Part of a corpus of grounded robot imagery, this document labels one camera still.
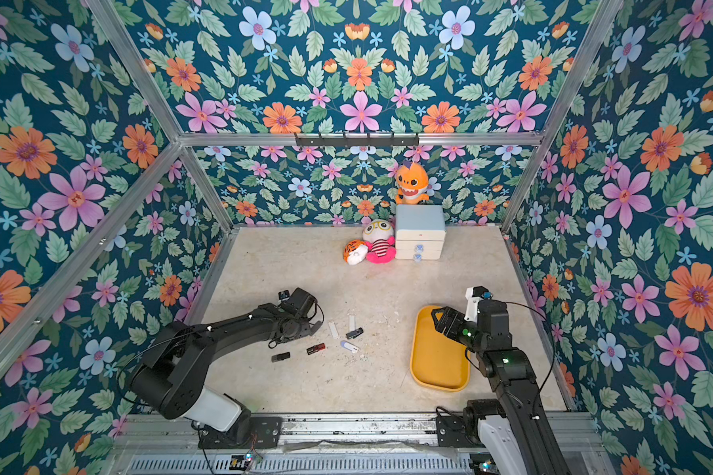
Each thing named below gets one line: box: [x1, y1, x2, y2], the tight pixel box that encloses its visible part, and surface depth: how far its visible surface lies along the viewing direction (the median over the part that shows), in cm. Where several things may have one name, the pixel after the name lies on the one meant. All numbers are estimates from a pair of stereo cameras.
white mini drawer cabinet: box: [395, 203, 447, 263], surface depth 104 cm
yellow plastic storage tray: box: [409, 304, 471, 392], surface depth 85 cm
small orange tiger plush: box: [342, 239, 368, 266], surface depth 107 cm
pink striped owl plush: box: [362, 218, 397, 265], surface depth 110 cm
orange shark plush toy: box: [395, 160, 430, 205], surface depth 100 cm
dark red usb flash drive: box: [305, 342, 326, 356], surface depth 90 cm
